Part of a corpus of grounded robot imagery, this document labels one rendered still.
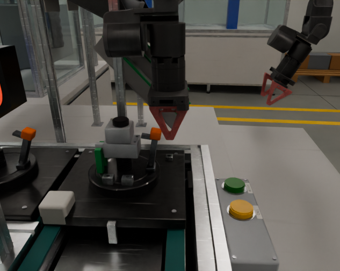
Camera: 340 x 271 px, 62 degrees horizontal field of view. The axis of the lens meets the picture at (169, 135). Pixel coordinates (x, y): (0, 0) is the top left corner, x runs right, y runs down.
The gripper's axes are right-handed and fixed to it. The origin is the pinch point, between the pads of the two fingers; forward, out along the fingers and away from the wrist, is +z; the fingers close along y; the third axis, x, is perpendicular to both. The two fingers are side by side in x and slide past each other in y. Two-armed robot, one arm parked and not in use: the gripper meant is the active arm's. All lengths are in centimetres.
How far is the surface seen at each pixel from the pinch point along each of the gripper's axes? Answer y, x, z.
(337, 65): -500, 301, 90
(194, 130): -48, 7, 20
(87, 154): -9.2, -19.4, 8.9
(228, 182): 1.5, 11.2, 9.3
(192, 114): -64, 7, 20
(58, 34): -115, -65, -8
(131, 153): 2.3, -6.9, 2.5
